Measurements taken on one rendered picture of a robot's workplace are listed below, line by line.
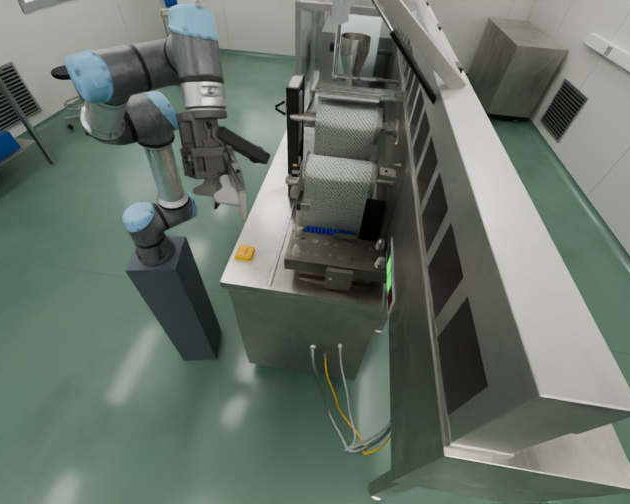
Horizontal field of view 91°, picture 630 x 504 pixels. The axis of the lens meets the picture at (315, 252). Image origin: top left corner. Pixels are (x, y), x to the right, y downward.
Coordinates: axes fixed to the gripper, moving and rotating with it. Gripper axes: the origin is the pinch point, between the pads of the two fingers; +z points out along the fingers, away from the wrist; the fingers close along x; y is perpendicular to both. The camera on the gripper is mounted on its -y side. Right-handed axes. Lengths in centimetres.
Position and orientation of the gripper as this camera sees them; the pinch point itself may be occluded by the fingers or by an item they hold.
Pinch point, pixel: (232, 214)
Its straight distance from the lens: 68.0
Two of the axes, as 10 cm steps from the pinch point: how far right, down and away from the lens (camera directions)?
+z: 0.4, 9.3, 3.6
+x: 6.2, 2.6, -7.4
